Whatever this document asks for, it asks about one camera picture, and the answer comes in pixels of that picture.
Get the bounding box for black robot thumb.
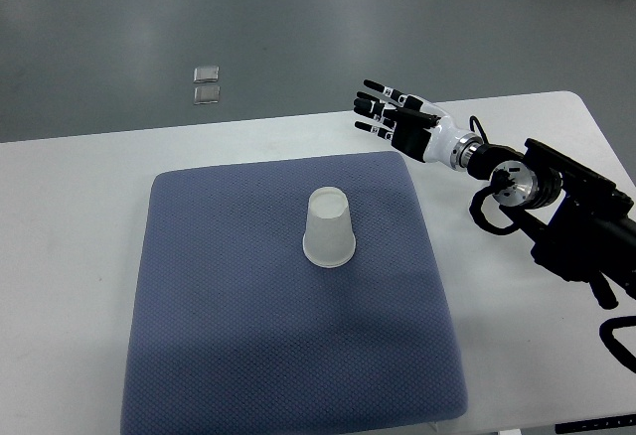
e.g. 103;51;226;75
385;108;440;125

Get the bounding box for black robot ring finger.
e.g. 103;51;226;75
353;98;393;120

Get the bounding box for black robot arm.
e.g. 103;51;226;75
354;79;635;310

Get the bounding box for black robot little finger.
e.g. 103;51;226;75
354;121;394;140

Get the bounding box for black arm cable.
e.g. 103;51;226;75
468;115;523;235

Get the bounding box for lower metal floor plate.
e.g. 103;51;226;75
194;85;221;105

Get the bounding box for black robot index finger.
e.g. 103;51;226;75
363;79;409;102

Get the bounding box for blue quilted cushion mat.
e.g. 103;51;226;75
120;151;467;434

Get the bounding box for black cable loop lower right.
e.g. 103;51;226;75
598;315;636;371

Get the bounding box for metal floor plate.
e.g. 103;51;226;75
193;65;220;83
194;85;221;105

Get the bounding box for black strip at table edge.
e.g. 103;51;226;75
555;414;635;434

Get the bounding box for white paper cup on mat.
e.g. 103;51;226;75
302;187;356;268

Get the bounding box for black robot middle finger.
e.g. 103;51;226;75
355;91;402;108

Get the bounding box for upper metal floor plate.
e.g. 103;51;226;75
193;65;220;83

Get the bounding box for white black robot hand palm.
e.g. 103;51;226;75
391;100;472;163

